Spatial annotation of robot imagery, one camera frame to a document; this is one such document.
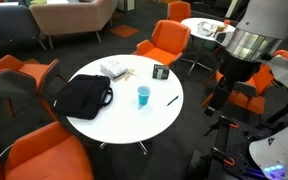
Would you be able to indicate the wooden sticks pile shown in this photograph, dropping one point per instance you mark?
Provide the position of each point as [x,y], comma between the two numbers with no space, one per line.
[128,74]

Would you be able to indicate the orange armchair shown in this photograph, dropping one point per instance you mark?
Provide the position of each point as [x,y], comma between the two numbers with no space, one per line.
[165,40]
[20,75]
[47,156]
[179,10]
[259,85]

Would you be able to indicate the orange capped bottle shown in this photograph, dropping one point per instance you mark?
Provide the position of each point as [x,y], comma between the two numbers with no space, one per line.
[222,26]

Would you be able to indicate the dark blue sofa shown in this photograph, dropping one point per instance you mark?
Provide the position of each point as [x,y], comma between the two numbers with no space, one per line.
[7,26]

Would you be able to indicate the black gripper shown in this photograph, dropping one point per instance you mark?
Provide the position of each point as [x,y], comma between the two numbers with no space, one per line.
[239,71]

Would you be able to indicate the dark blue pen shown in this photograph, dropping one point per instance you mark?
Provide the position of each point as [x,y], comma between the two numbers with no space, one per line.
[172,100]

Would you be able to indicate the white wrapped box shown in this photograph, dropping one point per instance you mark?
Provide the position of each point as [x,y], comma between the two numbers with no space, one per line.
[113,68]

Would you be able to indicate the clear plastic container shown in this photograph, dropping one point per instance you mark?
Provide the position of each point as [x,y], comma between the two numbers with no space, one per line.
[205,29]

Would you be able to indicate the black laptop bag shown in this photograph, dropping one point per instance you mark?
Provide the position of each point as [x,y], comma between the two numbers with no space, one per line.
[82,96]

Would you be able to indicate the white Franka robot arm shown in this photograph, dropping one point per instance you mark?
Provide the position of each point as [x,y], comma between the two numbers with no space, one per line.
[270,16]

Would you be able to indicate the teal stool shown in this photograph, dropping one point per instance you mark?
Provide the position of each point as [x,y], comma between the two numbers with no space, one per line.
[210,45]

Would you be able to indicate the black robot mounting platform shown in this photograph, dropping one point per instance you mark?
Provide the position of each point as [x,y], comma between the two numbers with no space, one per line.
[240,146]

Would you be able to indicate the dark green tea box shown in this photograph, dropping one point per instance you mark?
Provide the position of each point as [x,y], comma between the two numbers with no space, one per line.
[160,71]

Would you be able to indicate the white round side table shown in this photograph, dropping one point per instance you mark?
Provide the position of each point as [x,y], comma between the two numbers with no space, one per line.
[191,25]

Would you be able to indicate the beige sofa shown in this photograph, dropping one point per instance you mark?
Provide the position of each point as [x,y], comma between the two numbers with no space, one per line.
[70,16]

